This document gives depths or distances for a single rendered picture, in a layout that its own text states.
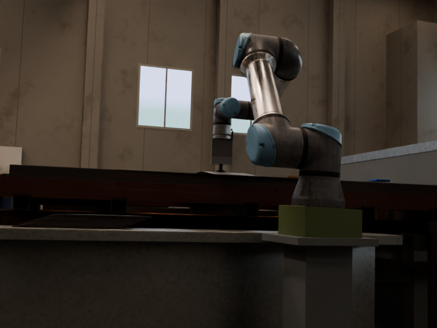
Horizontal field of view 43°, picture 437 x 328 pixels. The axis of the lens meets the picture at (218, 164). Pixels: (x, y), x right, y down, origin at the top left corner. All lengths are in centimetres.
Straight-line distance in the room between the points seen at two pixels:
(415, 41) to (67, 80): 737
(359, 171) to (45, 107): 871
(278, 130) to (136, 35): 1005
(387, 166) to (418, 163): 22
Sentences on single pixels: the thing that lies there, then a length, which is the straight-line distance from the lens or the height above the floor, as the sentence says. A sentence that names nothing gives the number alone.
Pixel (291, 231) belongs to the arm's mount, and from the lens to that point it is 155.
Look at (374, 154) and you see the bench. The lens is 273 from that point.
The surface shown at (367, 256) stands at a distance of 202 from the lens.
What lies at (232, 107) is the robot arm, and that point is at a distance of 213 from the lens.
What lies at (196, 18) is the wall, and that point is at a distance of 1189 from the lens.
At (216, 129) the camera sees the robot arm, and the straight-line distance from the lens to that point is 224.
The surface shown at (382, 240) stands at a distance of 185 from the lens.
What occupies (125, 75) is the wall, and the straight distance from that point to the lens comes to 1123.
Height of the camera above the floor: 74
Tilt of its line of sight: 5 degrees up
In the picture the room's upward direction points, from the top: 2 degrees clockwise
